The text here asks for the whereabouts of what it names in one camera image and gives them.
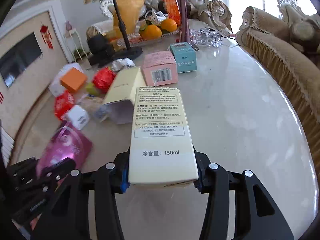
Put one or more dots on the beige fringed sofa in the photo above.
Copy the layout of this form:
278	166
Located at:
288	47

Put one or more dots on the purple glass vase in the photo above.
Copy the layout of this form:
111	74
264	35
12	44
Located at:
184	31

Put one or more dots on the orange red snack bag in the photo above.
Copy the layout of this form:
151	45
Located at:
173	10

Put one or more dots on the black phone stand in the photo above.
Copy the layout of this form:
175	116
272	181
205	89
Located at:
128	52

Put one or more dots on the orange fruit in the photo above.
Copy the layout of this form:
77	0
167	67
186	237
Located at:
169	25
151	32

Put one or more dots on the red chinese knot decoration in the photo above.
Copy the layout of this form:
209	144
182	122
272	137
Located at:
47	38

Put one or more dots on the clear plastic snack wrapper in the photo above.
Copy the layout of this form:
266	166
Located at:
93	105

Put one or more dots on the white side stand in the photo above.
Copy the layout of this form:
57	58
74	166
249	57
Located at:
74	42

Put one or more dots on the wall television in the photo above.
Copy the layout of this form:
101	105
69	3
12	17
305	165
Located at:
18	58

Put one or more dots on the yellow-green small box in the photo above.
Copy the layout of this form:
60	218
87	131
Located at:
92	90

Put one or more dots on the glass fruit tray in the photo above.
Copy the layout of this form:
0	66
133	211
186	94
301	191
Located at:
137	40

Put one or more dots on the red wrapper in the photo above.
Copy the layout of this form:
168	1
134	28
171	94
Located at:
103	79

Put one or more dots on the cream 150ml carton box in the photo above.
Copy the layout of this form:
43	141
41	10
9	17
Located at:
161	150

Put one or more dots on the cream yellow box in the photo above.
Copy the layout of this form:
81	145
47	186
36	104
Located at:
119	101

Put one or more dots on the clear glass cups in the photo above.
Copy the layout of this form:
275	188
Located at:
206	37

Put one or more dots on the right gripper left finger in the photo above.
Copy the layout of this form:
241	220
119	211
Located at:
66	214

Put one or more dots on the magenta pink carton box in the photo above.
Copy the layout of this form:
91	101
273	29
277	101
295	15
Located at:
66	142

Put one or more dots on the red printed box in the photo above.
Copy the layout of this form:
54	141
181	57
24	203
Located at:
63	103

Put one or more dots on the white charger box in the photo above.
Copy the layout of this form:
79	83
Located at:
78	117

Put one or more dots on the black round speaker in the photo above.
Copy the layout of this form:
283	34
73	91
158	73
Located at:
102	51

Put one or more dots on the pink barcode box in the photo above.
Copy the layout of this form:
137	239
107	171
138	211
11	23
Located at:
160	68

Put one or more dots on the orange square box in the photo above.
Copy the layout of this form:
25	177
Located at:
73	80

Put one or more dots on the white ornate armchair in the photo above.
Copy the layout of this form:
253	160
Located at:
214	11

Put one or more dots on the yellow paper bag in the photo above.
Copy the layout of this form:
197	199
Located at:
129	12

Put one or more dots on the right orange fruit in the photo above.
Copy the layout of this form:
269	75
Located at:
169	25

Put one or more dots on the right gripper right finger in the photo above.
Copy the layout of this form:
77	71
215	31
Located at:
257	215

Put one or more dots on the front orange fruit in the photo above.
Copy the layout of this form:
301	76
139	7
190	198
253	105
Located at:
151	32

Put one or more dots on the teal bear box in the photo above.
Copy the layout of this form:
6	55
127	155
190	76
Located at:
185	57

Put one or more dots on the white paper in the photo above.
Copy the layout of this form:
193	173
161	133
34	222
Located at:
120	64

